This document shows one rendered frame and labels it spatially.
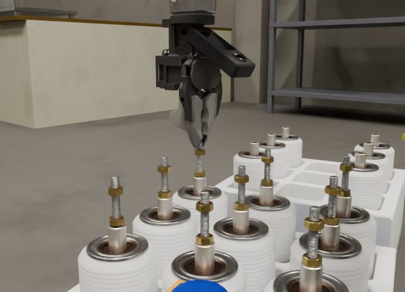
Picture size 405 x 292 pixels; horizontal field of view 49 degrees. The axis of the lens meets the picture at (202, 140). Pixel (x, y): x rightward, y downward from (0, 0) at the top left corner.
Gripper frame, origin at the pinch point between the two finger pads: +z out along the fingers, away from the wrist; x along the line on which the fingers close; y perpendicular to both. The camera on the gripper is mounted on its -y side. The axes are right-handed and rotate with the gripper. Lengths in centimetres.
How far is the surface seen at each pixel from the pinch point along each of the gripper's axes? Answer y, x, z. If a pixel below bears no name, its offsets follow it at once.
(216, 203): -3.8, 1.1, 9.8
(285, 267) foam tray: -17.2, 1.7, 16.4
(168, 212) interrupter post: -3.5, 11.8, 8.4
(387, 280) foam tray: -29.8, -4.0, 16.4
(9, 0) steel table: 439, -196, -68
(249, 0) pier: 194, -300, -59
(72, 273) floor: 34.9, 3.8, 34.5
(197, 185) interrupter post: 0.1, 1.0, 7.6
